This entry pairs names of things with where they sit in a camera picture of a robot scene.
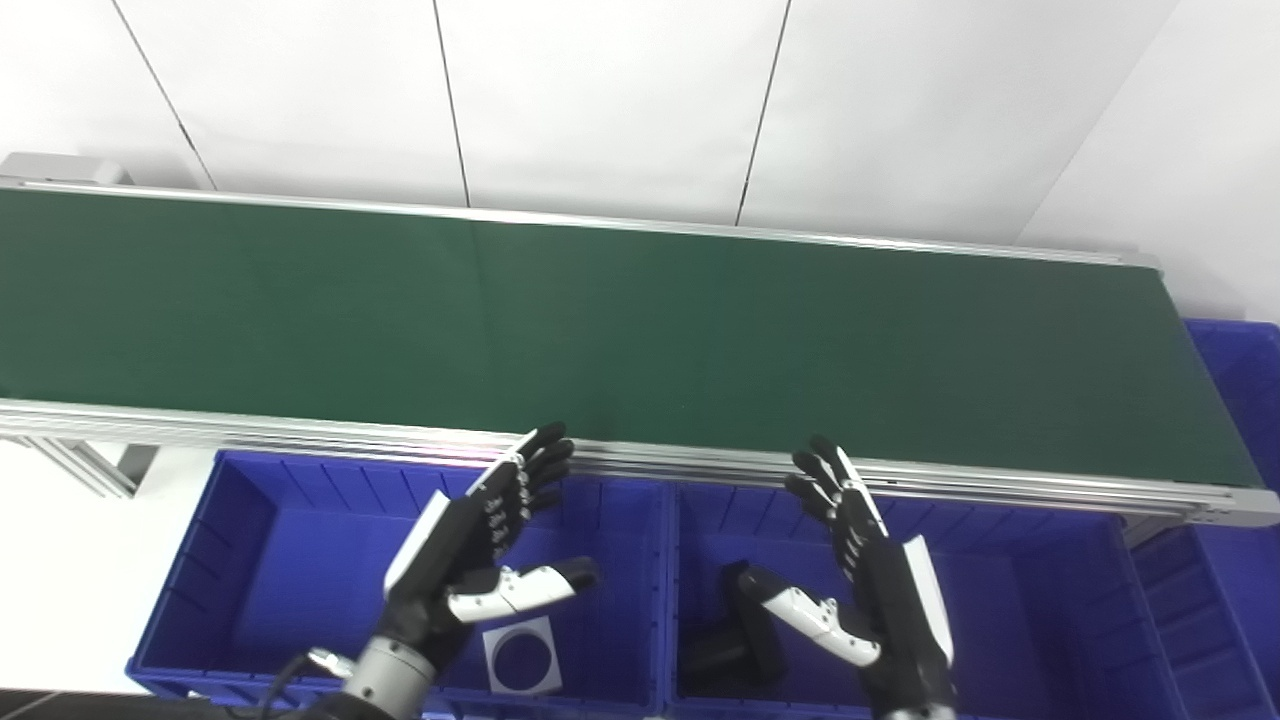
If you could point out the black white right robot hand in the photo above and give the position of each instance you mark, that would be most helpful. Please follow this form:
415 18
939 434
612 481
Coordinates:
900 610

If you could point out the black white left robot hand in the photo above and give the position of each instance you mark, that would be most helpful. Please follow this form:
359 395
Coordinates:
450 555

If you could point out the white square part with hole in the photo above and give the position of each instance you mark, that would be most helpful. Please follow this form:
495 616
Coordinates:
498 680

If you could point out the blue plastic bin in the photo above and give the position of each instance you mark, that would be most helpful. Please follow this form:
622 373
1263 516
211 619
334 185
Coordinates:
300 570
1240 580
1040 620

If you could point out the green conveyor belt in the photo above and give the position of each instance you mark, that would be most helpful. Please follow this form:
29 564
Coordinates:
1000 485
700 340

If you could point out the black block part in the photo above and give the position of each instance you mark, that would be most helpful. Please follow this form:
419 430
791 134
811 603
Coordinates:
725 655

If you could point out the aluminium conveyor support leg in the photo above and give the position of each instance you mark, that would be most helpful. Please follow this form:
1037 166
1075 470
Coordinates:
80 465

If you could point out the grey conveyor motor box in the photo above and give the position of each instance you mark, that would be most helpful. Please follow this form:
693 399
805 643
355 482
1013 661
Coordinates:
60 168

